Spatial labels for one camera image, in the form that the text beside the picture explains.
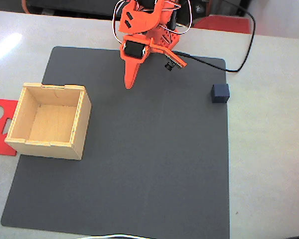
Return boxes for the dark blue cube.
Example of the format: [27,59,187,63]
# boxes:
[210,83,231,104]

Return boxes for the open wooden box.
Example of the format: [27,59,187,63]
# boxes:
[4,82,92,161]

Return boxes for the black background device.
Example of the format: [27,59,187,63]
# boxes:
[24,0,125,21]

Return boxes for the dark grey mat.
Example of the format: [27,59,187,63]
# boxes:
[0,46,230,239]

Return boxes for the red cutout sheet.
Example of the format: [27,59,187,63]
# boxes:
[0,98,18,157]

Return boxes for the orange camera mount bracket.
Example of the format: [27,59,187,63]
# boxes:
[151,44,188,71]

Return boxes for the white black servo wire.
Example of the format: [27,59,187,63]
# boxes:
[161,0,193,35]

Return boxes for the black cable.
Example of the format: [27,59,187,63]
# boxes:
[173,0,257,73]

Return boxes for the white cable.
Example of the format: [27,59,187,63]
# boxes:
[77,233,155,239]

